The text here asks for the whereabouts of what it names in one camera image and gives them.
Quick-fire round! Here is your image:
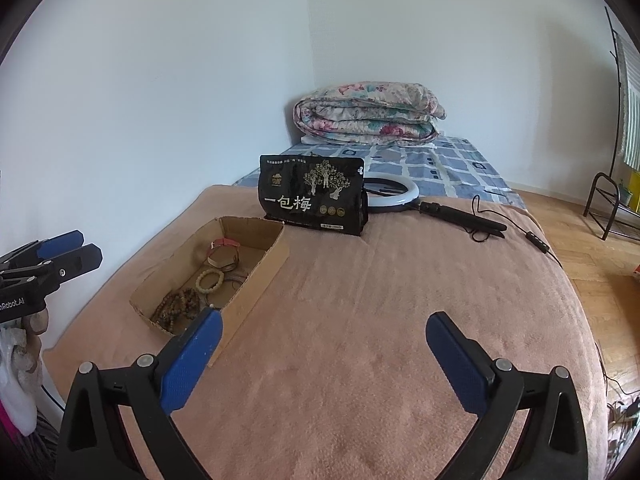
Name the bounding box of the black ring light stand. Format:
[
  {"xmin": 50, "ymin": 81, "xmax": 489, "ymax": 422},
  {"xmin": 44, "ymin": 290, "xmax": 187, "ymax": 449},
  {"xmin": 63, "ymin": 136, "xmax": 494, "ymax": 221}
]
[{"xmin": 417, "ymin": 201, "xmax": 508, "ymax": 238}]

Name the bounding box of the striped clothing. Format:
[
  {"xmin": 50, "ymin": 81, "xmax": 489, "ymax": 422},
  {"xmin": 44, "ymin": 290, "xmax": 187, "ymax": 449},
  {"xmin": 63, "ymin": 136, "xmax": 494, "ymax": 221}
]
[{"xmin": 15, "ymin": 420, "xmax": 68, "ymax": 480}]

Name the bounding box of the thin dark bangle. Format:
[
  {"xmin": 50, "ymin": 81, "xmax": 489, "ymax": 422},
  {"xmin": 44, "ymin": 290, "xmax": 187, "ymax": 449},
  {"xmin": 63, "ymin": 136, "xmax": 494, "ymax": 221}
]
[{"xmin": 223, "ymin": 269, "xmax": 251, "ymax": 291}]

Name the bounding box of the hanging striped cloth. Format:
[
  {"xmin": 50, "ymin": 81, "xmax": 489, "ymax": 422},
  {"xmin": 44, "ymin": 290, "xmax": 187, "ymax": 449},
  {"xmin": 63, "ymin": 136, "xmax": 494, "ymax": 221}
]
[{"xmin": 612, "ymin": 30, "xmax": 640, "ymax": 171}]

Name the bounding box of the cardboard box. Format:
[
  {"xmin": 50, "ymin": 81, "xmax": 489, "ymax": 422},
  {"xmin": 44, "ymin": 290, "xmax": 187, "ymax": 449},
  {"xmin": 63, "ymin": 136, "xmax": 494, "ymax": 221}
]
[{"xmin": 129, "ymin": 216, "xmax": 291, "ymax": 356}]

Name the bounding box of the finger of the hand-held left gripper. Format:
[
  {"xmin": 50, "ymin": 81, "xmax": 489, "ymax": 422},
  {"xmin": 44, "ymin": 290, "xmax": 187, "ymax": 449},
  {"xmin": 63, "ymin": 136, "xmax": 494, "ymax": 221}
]
[
  {"xmin": 0, "ymin": 230, "xmax": 85, "ymax": 267},
  {"xmin": 0, "ymin": 243, "xmax": 104, "ymax": 288}
]

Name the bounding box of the red strap wristwatch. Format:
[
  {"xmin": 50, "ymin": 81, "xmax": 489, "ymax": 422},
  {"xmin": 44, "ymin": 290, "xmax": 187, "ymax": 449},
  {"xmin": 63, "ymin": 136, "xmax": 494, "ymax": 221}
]
[{"xmin": 206, "ymin": 238, "xmax": 241, "ymax": 268}]

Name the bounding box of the black coat stand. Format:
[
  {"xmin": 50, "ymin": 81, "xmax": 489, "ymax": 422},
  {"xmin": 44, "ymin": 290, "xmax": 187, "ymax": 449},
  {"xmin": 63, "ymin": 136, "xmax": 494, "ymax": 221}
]
[{"xmin": 604, "ymin": 6, "xmax": 632, "ymax": 181}]

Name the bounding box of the black metal rack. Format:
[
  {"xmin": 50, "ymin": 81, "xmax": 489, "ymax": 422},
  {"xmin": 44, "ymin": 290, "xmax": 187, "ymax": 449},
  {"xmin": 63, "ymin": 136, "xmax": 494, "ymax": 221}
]
[{"xmin": 582, "ymin": 172, "xmax": 640, "ymax": 243}]

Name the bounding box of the person's left hand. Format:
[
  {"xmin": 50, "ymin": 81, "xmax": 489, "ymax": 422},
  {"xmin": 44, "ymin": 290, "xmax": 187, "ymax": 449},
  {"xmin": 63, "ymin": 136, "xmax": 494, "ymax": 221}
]
[{"xmin": 0, "ymin": 307, "xmax": 50, "ymax": 436}]

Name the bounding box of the folded floral quilt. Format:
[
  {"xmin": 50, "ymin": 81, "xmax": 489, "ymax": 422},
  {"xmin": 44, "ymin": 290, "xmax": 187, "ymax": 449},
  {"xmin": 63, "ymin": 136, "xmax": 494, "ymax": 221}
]
[{"xmin": 292, "ymin": 82, "xmax": 447, "ymax": 147}]

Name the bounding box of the blue checkered bedsheet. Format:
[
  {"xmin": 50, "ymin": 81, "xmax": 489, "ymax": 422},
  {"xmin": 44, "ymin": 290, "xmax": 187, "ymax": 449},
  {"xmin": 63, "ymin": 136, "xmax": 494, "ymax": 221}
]
[{"xmin": 232, "ymin": 136, "xmax": 526, "ymax": 208}]

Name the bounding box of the yellow crate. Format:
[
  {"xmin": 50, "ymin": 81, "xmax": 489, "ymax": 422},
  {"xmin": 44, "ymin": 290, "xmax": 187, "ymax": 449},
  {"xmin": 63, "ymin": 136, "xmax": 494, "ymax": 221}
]
[{"xmin": 622, "ymin": 170, "xmax": 640, "ymax": 211}]

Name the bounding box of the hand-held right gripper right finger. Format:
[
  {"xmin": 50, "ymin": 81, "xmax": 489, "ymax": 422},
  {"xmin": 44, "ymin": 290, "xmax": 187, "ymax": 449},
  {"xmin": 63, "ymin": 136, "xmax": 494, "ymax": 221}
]
[{"xmin": 425, "ymin": 311, "xmax": 591, "ymax": 480}]

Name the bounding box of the brown wooden bead bracelet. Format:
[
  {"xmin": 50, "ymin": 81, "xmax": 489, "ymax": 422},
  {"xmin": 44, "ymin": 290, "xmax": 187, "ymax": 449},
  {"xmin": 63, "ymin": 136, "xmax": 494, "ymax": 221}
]
[{"xmin": 151, "ymin": 287, "xmax": 202, "ymax": 336}]

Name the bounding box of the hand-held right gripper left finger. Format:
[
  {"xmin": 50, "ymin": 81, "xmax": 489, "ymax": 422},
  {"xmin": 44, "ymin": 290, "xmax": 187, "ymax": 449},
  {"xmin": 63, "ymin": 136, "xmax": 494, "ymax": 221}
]
[{"xmin": 54, "ymin": 307, "xmax": 224, "ymax": 480}]

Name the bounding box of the pink blanket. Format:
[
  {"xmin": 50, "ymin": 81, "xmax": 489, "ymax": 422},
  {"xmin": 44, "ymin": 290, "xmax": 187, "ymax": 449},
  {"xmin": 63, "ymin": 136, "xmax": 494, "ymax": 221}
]
[{"xmin": 42, "ymin": 185, "xmax": 608, "ymax": 480}]

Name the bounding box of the black snack bag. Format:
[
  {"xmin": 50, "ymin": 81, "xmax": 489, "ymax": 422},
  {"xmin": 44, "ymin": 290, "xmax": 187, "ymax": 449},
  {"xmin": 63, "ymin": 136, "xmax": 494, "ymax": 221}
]
[{"xmin": 258, "ymin": 154, "xmax": 370, "ymax": 237}]

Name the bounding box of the pale green bead bracelet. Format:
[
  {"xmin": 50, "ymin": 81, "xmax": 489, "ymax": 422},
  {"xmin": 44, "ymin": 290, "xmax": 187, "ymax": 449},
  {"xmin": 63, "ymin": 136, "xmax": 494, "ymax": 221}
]
[{"xmin": 195, "ymin": 268, "xmax": 226, "ymax": 295}]

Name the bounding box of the black cable with controller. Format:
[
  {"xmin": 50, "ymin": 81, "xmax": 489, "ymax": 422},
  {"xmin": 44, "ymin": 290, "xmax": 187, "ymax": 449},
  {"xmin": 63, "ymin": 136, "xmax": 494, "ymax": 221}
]
[{"xmin": 472, "ymin": 195, "xmax": 563, "ymax": 267}]

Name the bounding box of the white ring light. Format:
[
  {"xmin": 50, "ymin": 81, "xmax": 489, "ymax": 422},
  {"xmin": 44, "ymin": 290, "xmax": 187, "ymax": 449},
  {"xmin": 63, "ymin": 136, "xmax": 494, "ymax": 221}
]
[{"xmin": 362, "ymin": 176, "xmax": 420, "ymax": 212}]

